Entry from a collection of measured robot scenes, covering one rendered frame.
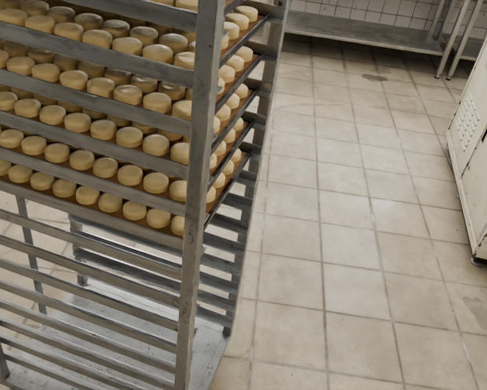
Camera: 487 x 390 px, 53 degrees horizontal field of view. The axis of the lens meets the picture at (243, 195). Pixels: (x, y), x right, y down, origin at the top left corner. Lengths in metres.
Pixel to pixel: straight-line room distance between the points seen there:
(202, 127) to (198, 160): 0.06
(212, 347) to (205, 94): 1.23
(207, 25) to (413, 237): 2.21
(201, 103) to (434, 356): 1.73
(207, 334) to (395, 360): 0.78
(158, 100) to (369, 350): 1.54
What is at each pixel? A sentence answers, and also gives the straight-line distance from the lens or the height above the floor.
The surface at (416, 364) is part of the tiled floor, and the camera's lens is 2.21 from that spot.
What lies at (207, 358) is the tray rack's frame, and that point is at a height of 0.15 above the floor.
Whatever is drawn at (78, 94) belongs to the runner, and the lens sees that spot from 0.92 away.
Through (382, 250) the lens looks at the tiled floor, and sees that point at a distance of 2.61.
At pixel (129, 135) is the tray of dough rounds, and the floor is 1.15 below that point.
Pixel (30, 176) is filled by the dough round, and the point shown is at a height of 0.96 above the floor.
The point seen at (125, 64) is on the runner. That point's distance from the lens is 0.84.
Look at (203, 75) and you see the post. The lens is 0.75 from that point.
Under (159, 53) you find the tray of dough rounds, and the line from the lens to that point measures 0.85.
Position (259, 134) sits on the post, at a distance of 1.29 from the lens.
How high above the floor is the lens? 1.66
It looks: 37 degrees down
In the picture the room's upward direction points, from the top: 9 degrees clockwise
